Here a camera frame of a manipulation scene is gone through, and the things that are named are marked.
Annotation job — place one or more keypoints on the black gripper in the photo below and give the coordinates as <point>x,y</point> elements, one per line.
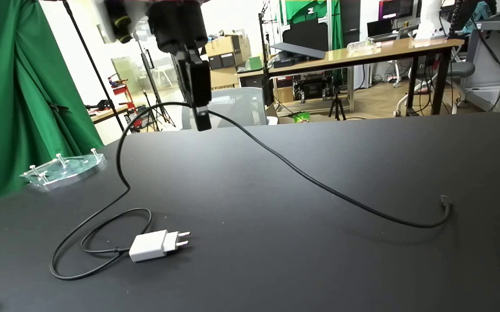
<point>177,27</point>

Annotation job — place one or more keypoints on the white charger plug adapter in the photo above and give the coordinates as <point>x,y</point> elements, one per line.
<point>148,245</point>

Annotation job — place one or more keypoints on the plain closed cardboard box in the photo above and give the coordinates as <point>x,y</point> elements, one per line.
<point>226,79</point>

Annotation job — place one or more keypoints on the grey mesh office chair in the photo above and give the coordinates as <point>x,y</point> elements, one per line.
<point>233,106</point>

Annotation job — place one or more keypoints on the open cardboard box black contents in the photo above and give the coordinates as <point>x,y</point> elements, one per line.
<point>230,49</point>

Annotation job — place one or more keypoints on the red tool cart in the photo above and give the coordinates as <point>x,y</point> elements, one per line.
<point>124,89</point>

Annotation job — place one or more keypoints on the black vertical pole stand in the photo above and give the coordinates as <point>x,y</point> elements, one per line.
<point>264,70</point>

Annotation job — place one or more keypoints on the small wooden side table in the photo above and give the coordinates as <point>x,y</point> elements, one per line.
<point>108,113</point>

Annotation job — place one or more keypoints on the thin black backdrop pole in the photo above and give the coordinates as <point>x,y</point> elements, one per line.
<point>94,70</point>

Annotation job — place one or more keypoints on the slanted grey board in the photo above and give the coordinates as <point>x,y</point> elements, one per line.
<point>299,51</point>

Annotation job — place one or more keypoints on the small green hanging cloth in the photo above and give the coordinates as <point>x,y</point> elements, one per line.
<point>308,11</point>

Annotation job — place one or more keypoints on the small black tripod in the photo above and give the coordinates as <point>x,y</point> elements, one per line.
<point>337,105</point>

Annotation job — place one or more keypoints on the translucent plate on standoffs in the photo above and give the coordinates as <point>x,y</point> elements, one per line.
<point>65,169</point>

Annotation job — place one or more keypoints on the long wooden desk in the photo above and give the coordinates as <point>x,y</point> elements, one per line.
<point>377,53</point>

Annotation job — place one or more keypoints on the large green backdrop cloth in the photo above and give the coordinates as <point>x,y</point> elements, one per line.
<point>7,115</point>

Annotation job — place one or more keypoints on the dark computer monitor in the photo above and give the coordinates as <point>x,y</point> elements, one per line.
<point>381,30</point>

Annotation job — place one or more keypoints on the monitor with red image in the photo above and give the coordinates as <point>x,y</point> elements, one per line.
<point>398,9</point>

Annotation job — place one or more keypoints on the white curved stand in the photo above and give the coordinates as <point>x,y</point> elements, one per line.
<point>429,23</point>

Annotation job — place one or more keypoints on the grey swivel chair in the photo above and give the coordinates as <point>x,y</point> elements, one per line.
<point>460,70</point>

